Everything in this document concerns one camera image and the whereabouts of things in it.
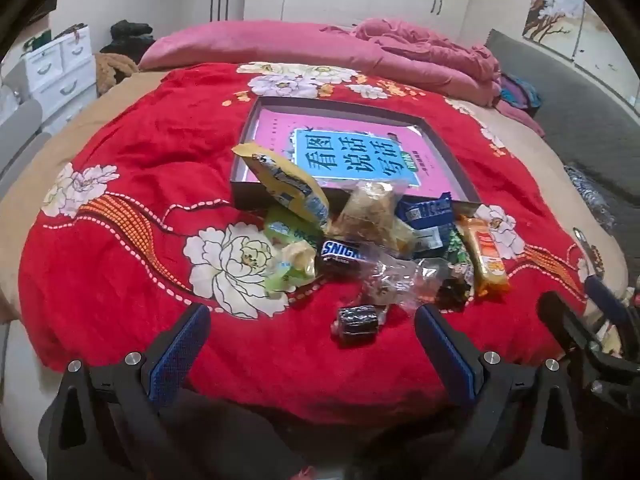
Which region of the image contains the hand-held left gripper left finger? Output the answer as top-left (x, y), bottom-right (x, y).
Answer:
top-left (37, 302), bottom-right (213, 480)

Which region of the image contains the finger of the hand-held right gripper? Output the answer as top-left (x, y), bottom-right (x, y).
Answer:
top-left (584, 275), bottom-right (640, 356)
top-left (537, 290), bottom-right (608, 361)

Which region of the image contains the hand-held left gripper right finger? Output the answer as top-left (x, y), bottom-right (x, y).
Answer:
top-left (414, 302), bottom-right (583, 480)

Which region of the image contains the clear packet of red candy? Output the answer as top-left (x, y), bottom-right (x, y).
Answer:
top-left (360, 252), bottom-right (451, 311)

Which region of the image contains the small dark candy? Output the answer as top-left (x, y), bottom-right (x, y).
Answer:
top-left (330, 304), bottom-right (388, 347)

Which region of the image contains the dark green snack packet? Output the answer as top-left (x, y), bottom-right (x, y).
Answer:
top-left (440, 232), bottom-right (476, 311)

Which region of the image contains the orange snack packet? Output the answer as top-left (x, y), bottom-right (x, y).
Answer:
top-left (457, 215), bottom-right (512, 297)

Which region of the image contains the blue snack packet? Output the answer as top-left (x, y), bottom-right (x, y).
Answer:
top-left (397, 195), bottom-right (458, 253)

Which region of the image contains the brown chocolate bar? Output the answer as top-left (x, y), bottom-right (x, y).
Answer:
top-left (316, 239), bottom-right (373, 276)

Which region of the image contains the green milk snack packet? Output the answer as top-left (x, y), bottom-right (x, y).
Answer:
top-left (262, 205), bottom-right (323, 298)

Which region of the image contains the clear bag of brown pastry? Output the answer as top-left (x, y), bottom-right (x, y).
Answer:
top-left (332, 180), bottom-right (416, 253)

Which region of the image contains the yellow candy packet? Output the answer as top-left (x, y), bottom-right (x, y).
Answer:
top-left (231, 142), bottom-right (331, 231)

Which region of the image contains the dark cardboard box tray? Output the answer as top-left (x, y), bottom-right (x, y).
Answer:
top-left (230, 96), bottom-right (483, 213)

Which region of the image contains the grey patterned cloth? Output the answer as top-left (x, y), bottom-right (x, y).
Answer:
top-left (564, 164), bottom-right (616, 231)

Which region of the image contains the grey padded headboard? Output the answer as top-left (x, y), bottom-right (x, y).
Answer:
top-left (485, 29), bottom-right (640, 241)

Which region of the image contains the red floral blanket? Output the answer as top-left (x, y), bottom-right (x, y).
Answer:
top-left (17, 62), bottom-right (588, 428)

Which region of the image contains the tan bed sheet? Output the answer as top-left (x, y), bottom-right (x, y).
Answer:
top-left (0, 67), bottom-right (633, 326)

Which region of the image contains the pink and blue book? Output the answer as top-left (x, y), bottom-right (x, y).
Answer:
top-left (241, 107), bottom-right (441, 196)

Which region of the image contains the purple and teal cloth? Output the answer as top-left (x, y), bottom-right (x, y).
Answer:
top-left (500, 74), bottom-right (543, 108)

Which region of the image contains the brown plush cloth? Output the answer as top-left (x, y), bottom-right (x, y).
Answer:
top-left (95, 52), bottom-right (140, 96)

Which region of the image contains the white drawer cabinet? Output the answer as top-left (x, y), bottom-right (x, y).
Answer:
top-left (22, 25), bottom-right (98, 126)

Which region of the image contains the black cloth pile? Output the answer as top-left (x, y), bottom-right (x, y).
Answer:
top-left (100, 20), bottom-right (156, 56)

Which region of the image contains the floral wall painting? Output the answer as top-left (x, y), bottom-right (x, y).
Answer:
top-left (522, 0), bottom-right (640, 96)

